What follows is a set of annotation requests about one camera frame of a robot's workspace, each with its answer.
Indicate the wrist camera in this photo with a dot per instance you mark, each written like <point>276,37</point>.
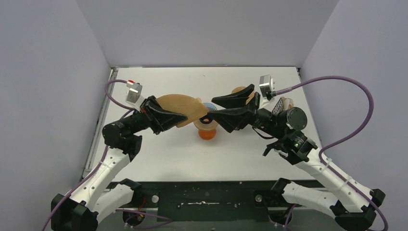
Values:
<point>134,96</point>
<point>266,86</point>

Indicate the round wooden ring stand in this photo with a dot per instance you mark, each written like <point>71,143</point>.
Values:
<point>205,127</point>

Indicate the orange coffee filter box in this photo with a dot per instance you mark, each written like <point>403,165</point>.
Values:
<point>282,105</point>

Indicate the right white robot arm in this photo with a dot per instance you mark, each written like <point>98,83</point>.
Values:
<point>353,206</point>

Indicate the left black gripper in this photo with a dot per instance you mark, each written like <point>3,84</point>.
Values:
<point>150,113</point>

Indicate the orange translucent dripper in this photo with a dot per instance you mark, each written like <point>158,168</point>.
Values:
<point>207,134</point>

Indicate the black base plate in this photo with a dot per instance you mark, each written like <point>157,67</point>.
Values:
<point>199,200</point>

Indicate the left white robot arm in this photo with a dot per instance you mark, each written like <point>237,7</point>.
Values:
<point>86,205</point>

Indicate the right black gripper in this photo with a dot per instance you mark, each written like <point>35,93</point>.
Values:
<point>235,115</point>

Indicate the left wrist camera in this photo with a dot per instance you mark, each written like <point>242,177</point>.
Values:
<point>134,96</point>

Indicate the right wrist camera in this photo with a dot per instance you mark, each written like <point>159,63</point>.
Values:
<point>266,86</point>

